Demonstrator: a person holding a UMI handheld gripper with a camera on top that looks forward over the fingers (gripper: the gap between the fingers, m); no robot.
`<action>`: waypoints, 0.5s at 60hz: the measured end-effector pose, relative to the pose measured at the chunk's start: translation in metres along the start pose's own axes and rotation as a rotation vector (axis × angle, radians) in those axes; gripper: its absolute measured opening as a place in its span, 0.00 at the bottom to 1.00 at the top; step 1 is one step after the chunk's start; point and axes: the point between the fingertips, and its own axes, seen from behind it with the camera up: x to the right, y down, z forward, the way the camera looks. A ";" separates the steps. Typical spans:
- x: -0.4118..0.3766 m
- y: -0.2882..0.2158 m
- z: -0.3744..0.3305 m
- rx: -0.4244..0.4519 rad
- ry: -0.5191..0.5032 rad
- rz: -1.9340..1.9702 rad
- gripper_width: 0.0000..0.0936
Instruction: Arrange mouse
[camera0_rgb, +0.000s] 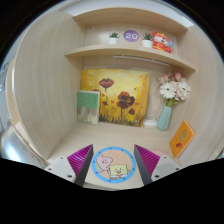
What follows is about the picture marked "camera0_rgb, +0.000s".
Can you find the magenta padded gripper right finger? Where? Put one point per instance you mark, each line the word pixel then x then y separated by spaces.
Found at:
pixel 153 166

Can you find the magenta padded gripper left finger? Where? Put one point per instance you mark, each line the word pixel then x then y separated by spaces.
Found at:
pixel 73 168

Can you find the round cartoon mouse pad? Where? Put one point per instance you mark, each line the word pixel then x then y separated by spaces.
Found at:
pixel 113 165

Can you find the orange booklet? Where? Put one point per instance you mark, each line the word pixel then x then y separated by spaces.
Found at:
pixel 181 139

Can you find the teal ceramic vase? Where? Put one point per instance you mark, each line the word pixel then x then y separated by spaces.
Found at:
pixel 164 119

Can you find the green covered book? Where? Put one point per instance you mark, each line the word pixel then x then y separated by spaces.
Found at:
pixel 88 103

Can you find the yellow poppy flower painting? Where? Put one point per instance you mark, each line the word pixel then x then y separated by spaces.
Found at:
pixel 123 94

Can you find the pink and white flower bouquet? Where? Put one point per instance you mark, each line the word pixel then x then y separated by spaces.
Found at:
pixel 173 88

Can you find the wooden lower shelf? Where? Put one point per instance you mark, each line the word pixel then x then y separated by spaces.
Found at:
pixel 130 51

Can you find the wooden shelf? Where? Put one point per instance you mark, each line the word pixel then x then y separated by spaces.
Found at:
pixel 130 51
pixel 131 15

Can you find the right small potted plant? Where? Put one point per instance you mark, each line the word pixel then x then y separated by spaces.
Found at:
pixel 147 40

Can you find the small potted plant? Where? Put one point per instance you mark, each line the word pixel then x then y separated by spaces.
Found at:
pixel 114 38
pixel 147 40

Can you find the red lucky fortune doll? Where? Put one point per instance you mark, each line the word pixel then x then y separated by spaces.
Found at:
pixel 162 42

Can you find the purple round number sign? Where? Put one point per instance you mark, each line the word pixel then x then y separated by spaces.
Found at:
pixel 131 36

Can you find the left small potted plant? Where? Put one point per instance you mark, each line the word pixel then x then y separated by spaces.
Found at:
pixel 114 38

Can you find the wooden upper shelf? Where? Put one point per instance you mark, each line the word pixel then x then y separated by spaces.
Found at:
pixel 131 15

